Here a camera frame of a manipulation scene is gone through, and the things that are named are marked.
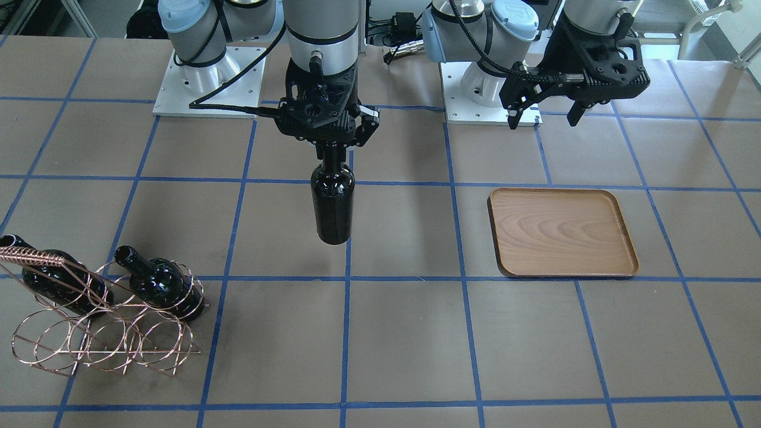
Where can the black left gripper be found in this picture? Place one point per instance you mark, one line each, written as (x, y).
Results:
(557, 60)

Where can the copper wire bottle basket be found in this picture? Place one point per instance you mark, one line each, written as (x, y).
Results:
(109, 337)

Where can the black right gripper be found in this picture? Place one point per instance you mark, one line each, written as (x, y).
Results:
(368, 123)

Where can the wooden tray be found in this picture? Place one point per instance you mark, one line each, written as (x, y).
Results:
(556, 232)

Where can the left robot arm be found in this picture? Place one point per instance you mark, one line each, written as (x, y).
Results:
(499, 59)

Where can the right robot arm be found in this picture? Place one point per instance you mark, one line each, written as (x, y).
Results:
(325, 33)

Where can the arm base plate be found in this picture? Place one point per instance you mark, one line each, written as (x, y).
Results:
(472, 95)
(183, 84)

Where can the dark wine bottle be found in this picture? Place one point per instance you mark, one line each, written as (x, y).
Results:
(332, 185)
(68, 285)
(161, 284)

